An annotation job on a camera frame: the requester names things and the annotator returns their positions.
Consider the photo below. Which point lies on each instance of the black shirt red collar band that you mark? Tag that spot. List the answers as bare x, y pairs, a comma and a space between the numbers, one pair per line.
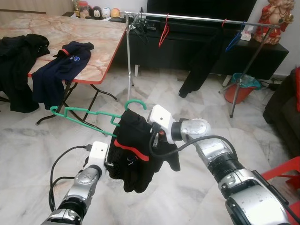
136, 164

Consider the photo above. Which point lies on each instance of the green clothes hanger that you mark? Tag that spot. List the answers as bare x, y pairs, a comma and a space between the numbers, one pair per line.
84, 112

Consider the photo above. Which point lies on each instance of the red plastic clothes hanger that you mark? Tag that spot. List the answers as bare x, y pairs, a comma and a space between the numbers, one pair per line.
224, 22
164, 33

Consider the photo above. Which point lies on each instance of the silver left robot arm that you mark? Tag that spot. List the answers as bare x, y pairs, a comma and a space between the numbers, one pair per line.
79, 192

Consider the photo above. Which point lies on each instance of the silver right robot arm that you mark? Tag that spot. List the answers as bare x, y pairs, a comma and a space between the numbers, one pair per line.
234, 178

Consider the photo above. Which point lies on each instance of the black clothes hanger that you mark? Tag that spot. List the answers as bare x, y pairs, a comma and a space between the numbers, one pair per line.
139, 26

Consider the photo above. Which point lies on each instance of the blue clothes hanger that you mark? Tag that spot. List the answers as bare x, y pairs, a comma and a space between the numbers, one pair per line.
234, 40

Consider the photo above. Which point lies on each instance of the black television console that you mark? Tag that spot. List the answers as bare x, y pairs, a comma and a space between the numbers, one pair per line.
187, 54

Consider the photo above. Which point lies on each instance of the black shirt yellow logo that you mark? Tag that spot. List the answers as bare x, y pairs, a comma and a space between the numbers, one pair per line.
204, 61

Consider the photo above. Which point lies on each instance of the orange bin teal liner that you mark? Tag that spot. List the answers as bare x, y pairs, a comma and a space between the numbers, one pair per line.
239, 91

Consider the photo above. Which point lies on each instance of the navy blue shirt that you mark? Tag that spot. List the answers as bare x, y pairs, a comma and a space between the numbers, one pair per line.
58, 75

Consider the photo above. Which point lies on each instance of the red plastic stool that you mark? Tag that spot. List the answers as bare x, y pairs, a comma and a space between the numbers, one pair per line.
286, 171

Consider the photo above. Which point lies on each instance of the dark brown fabric sofa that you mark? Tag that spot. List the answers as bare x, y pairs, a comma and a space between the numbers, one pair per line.
283, 117

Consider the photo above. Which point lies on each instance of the silver metal clothes rack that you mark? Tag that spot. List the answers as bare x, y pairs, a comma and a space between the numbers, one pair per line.
187, 18

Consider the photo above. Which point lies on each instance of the pink marble folding table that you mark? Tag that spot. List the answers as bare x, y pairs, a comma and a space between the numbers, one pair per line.
70, 42

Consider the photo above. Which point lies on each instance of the orange red plush ball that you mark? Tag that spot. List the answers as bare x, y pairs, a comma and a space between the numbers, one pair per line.
116, 13

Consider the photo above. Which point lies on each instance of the black garment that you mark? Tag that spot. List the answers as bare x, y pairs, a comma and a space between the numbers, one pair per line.
18, 70

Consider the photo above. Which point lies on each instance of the white blue plush ball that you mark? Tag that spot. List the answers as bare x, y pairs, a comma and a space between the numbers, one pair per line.
106, 12

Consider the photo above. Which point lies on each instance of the black flat television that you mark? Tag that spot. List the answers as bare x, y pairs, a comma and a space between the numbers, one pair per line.
201, 8

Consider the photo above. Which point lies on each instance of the pink white tissue box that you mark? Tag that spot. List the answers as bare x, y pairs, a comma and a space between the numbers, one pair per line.
249, 35

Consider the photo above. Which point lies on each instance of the black mouse plush ball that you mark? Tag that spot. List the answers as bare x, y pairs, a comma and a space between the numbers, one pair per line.
96, 12

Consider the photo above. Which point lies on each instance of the glass jar red lid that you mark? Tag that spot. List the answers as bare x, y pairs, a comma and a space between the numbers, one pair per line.
83, 10

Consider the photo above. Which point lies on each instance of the red deity figurine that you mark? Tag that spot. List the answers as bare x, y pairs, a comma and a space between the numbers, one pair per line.
276, 21

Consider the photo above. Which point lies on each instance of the light wooden cabinet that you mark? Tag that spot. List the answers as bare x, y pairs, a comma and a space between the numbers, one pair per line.
28, 5

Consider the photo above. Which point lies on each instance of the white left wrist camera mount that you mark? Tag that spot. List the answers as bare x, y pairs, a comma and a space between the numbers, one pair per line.
98, 153

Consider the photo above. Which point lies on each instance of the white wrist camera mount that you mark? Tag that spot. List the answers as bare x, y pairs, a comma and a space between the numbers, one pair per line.
161, 117
98, 153

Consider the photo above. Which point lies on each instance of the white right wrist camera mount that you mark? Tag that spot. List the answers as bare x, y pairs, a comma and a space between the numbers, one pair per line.
161, 117

